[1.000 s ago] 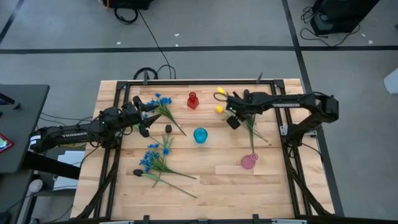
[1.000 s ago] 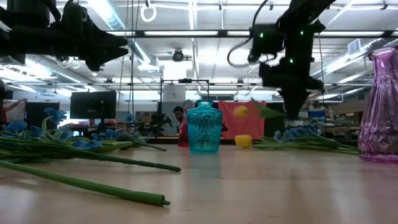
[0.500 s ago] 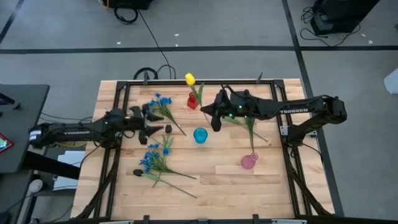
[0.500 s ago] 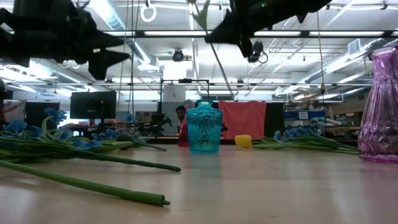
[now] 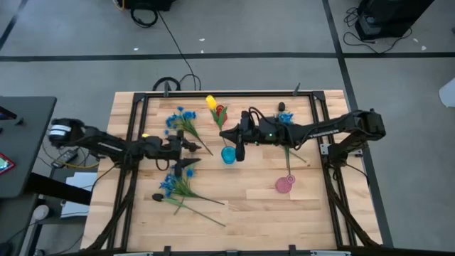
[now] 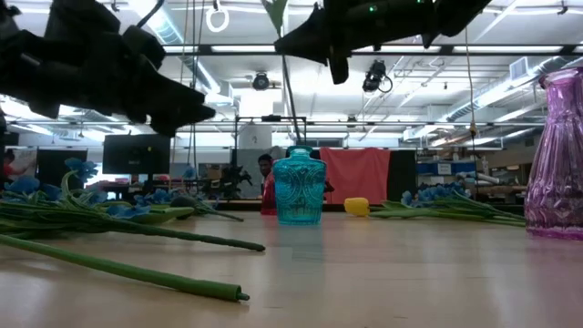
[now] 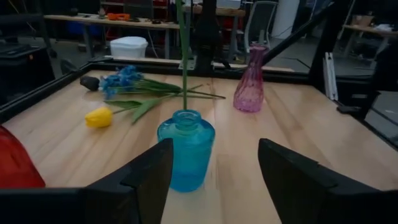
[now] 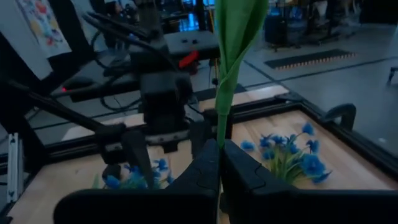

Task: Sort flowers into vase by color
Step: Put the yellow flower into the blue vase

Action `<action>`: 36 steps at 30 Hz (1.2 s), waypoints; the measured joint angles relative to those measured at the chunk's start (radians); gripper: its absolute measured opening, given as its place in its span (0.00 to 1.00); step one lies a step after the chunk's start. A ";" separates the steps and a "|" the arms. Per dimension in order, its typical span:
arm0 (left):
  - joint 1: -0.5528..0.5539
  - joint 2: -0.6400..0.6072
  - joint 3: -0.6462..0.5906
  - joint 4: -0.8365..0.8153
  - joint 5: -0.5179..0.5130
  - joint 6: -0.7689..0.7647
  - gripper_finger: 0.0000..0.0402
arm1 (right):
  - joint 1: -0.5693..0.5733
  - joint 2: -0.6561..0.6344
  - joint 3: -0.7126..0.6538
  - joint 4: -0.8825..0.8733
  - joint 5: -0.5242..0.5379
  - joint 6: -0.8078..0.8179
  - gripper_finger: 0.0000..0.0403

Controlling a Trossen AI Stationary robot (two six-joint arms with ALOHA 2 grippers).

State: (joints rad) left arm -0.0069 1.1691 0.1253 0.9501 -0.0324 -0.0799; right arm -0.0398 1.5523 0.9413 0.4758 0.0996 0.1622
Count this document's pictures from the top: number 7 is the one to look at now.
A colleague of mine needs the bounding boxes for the cardboard box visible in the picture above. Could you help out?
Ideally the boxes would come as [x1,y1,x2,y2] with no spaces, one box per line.
[352,14,374,27]

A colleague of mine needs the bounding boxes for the metal mounting plate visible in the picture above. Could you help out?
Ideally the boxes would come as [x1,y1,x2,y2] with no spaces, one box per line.
[178,55,197,71]

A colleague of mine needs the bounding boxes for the orange tool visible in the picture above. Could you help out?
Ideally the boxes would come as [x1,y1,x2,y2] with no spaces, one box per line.
[107,12,131,22]

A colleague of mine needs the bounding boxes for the red glass vase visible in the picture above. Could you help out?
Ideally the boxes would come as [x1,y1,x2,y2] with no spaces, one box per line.
[0,124,47,189]

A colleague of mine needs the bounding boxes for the wooden desk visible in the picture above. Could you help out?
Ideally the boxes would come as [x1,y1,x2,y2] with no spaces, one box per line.
[341,24,398,60]

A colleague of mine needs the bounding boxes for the blue glass vase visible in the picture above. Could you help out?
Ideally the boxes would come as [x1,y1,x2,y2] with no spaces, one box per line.
[157,109,216,193]

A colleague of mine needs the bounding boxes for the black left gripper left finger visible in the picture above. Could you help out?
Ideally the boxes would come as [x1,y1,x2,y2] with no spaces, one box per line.
[84,138,174,224]

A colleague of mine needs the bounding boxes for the black artificial tulip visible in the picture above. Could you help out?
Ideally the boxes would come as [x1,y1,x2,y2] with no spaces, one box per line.
[80,75,227,100]

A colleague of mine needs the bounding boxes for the white aluminium extrusion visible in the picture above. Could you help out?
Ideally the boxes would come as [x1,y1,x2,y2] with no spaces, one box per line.
[322,52,339,101]

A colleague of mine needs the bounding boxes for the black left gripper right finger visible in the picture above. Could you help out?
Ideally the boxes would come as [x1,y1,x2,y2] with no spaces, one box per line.
[257,138,384,224]

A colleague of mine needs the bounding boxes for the black aluminium table frame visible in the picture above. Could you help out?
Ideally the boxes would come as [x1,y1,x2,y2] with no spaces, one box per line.
[0,0,398,150]

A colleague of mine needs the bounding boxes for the blue storage bin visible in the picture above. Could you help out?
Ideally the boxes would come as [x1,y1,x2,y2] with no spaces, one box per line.
[67,21,103,37]

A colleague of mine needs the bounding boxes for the white plastic bin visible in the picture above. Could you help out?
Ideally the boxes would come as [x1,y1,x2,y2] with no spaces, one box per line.
[109,36,149,59]

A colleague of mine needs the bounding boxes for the pink glass vase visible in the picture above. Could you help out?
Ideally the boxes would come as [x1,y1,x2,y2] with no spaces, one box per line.
[233,43,269,113]

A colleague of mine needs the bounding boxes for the black cabinet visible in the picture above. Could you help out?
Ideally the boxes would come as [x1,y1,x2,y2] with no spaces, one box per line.
[0,43,57,105]

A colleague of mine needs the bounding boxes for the blue artificial flower bunch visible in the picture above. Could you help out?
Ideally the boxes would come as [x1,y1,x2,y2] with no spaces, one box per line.
[98,64,187,100]

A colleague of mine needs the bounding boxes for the long wooden workbench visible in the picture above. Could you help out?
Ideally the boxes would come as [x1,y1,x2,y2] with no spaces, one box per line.
[43,14,181,60]

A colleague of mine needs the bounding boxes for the grey office chair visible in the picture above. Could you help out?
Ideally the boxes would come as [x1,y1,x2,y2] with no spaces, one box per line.
[243,1,279,54]

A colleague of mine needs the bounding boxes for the yellow artificial tulip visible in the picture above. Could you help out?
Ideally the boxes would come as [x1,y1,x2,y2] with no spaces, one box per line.
[84,83,205,129]
[175,0,191,111]

